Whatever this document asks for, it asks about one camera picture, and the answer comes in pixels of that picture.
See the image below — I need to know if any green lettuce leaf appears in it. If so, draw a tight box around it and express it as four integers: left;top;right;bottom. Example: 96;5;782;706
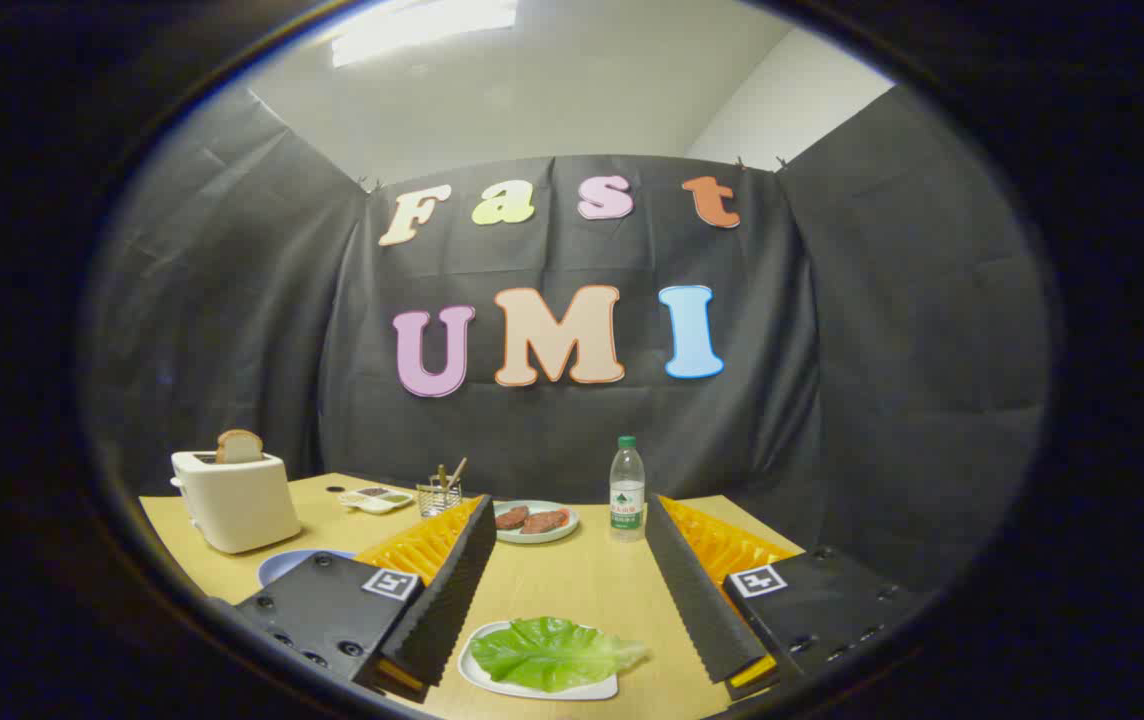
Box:
470;616;649;693

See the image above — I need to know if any blue plate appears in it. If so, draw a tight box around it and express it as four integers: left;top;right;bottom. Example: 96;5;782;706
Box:
257;548;358;589

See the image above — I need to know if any wire utensil holder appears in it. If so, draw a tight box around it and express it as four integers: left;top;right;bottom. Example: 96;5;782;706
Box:
417;480;463;519

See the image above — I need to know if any divided white condiment dish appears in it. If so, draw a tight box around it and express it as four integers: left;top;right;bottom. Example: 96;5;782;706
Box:
338;486;415;515

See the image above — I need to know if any clear water bottle green cap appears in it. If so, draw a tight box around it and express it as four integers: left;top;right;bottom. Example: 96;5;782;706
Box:
609;435;647;543

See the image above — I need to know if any pale green plate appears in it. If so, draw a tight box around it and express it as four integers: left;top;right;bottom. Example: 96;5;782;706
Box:
492;500;581;545

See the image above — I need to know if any cream toaster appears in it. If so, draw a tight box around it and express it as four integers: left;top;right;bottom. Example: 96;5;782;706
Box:
170;450;303;555

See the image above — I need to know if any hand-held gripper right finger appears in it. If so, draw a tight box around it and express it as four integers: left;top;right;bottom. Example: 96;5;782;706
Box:
644;493;933;701

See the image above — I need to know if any ceiling light panel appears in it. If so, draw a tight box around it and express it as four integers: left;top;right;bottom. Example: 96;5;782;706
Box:
332;0;519;67

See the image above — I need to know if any toasted bread slice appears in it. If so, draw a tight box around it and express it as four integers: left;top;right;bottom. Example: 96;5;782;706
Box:
215;429;265;465

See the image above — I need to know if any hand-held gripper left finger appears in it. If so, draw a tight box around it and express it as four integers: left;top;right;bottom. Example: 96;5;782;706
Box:
232;495;498;701

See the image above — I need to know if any white square plate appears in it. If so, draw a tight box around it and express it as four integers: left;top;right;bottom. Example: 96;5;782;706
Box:
457;620;621;701

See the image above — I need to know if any black backdrop cloth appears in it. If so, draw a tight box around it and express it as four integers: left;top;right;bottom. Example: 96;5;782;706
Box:
82;85;1053;601

